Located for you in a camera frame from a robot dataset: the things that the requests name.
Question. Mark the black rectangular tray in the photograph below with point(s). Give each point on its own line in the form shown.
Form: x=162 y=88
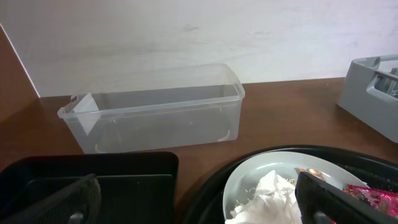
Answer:
x=135 y=187

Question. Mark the grey plate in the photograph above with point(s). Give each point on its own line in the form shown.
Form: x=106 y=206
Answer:
x=241 y=184

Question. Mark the clear plastic bin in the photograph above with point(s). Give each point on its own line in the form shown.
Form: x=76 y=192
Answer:
x=156 y=109

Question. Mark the grey dishwasher rack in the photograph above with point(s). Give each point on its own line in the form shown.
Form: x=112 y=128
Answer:
x=370 y=94

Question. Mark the round black tray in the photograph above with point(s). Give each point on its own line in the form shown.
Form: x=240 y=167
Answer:
x=206 y=205

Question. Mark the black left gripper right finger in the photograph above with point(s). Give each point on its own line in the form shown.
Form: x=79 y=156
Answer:
x=320 y=202

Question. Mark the white napkin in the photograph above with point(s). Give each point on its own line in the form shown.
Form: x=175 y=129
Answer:
x=273 y=201

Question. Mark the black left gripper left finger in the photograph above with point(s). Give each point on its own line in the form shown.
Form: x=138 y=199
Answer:
x=79 y=202

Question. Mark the red snack wrapper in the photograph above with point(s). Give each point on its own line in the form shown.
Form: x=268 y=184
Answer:
x=384 y=201

